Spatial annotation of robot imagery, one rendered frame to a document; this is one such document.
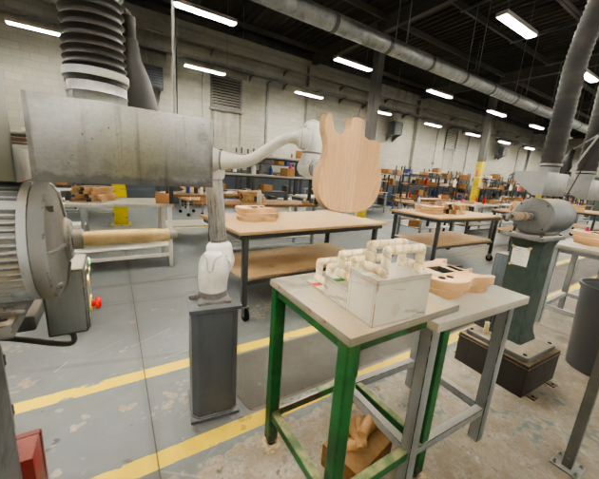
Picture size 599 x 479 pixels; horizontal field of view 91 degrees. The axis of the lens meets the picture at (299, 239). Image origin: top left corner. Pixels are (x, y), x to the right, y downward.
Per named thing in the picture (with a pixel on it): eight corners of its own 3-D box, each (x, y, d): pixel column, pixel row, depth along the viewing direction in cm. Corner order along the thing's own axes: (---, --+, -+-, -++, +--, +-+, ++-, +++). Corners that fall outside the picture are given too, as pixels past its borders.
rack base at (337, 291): (346, 310, 112) (348, 288, 110) (322, 294, 126) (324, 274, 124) (396, 299, 126) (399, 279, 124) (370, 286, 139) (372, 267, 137)
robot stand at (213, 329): (187, 392, 190) (185, 291, 174) (230, 382, 201) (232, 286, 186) (190, 426, 165) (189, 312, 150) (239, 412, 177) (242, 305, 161)
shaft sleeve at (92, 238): (85, 247, 68) (83, 242, 65) (84, 234, 69) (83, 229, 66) (168, 242, 78) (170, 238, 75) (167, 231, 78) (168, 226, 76)
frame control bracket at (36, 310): (15, 333, 72) (13, 318, 71) (32, 302, 87) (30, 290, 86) (36, 330, 74) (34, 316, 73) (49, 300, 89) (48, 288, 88)
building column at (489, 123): (473, 215, 1441) (499, 83, 1309) (464, 214, 1475) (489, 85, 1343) (476, 215, 1463) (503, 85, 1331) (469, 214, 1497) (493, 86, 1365)
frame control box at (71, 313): (-27, 383, 73) (-47, 286, 67) (0, 340, 91) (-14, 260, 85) (92, 356, 86) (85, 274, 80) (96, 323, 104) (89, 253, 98)
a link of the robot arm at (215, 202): (204, 279, 176) (213, 268, 197) (231, 278, 177) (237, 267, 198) (191, 145, 158) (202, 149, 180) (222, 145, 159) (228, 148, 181)
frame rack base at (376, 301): (372, 329, 100) (378, 281, 96) (344, 310, 112) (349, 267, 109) (425, 315, 113) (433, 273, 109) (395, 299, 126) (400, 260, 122)
